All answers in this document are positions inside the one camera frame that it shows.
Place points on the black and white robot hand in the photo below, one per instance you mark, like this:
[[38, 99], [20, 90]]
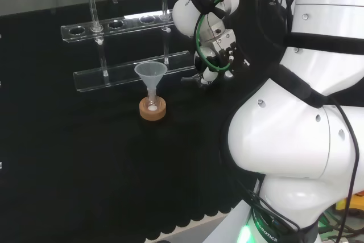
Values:
[[211, 68]]

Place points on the translucent plastic funnel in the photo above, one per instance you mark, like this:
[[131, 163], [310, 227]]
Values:
[[150, 72]]

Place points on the clear acrylic funnel stand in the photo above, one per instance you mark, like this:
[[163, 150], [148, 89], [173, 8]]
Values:
[[119, 24]]

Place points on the small round-bottom glass flask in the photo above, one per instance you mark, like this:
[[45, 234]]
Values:
[[152, 106]]

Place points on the black cloth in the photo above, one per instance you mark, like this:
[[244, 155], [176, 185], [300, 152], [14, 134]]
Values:
[[99, 154]]

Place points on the yellow stop button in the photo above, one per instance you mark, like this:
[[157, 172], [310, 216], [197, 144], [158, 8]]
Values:
[[352, 204]]

